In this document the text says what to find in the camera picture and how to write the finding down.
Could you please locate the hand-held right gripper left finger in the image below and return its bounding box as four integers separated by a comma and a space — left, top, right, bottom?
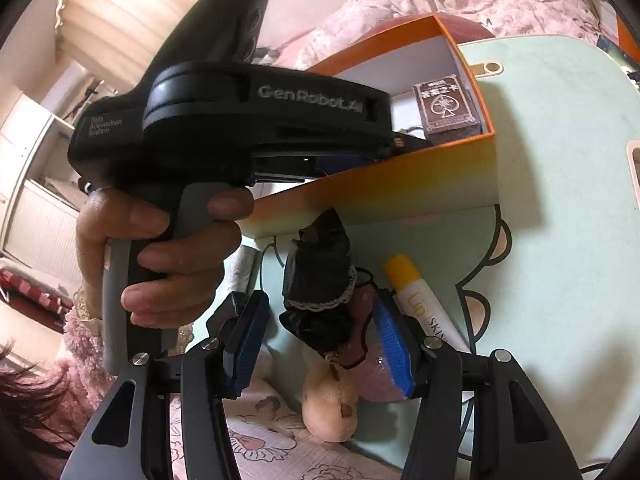
60, 289, 272, 480

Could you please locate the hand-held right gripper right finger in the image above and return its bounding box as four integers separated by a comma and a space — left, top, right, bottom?
372, 287, 596, 480

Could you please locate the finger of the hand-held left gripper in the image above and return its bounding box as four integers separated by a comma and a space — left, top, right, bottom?
252, 131, 434, 184

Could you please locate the yellow-capped lip balm tube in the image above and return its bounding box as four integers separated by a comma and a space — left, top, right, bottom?
382, 255, 473, 353

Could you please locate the grey patterned paper roll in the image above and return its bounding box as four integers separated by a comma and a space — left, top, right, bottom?
227, 242, 261, 301

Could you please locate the orange cardboard box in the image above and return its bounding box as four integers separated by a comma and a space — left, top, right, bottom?
235, 14, 501, 241

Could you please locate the brown card box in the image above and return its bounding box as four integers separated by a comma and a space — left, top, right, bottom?
412, 74, 488, 136

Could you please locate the person's left hand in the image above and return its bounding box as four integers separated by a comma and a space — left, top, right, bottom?
75, 190, 256, 328

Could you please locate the pink translucent plastic item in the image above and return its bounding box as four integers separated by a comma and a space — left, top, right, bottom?
350, 285, 418, 403

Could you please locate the small beige plush toy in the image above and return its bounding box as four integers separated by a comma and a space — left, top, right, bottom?
301, 360, 360, 443

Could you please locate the pink floral cloth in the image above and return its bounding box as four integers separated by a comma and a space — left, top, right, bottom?
167, 345, 406, 480

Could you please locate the black lace-trimmed cloth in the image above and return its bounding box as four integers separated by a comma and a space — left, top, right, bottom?
279, 207, 358, 356

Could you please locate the beige curtain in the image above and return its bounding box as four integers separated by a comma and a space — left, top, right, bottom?
52, 0, 168, 88

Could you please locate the white wardrobe shelving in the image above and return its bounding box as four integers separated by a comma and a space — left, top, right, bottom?
0, 87, 98, 281

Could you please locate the pink floral blanket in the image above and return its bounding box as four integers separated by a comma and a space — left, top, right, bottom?
277, 0, 603, 73

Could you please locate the person's dark hair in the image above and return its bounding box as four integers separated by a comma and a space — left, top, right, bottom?
0, 342, 88, 480

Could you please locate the red patterned cloth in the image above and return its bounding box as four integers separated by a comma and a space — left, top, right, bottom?
0, 257, 68, 333

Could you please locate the dark flat item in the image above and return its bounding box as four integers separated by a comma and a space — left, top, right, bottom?
597, 35, 640, 86

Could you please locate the orange item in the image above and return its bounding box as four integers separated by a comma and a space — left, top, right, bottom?
616, 14, 640, 63

